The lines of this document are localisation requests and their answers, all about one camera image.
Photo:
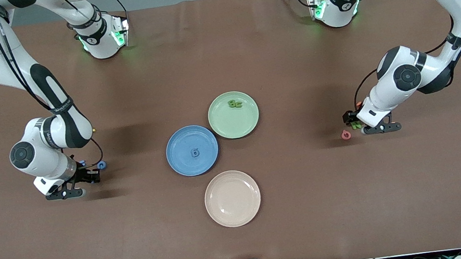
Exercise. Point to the green foam letter B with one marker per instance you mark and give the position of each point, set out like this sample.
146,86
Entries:
232,103

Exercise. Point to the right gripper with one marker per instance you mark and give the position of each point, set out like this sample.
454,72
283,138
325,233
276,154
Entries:
84,174

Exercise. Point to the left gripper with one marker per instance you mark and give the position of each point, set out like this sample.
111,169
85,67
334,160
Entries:
350,118

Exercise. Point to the green foam lowercase n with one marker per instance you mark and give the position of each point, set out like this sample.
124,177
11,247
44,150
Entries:
238,104

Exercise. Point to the brown table cover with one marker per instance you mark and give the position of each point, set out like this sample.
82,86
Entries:
94,234

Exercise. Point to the blue plastic plate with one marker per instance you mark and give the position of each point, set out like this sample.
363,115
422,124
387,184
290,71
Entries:
186,161

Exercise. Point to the pink foam letter Q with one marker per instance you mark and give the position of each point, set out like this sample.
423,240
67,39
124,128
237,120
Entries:
346,134

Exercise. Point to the blue foam lowercase g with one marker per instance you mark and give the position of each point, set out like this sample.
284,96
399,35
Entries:
194,153

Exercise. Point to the blue foam letter G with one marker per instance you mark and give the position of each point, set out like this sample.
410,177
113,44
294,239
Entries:
102,165

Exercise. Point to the green foam capital N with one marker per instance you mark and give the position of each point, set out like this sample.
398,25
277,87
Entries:
356,125

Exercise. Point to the green plastic plate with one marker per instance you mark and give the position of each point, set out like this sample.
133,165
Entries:
234,122

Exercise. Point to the beige plastic plate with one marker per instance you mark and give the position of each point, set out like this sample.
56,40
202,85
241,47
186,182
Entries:
232,198

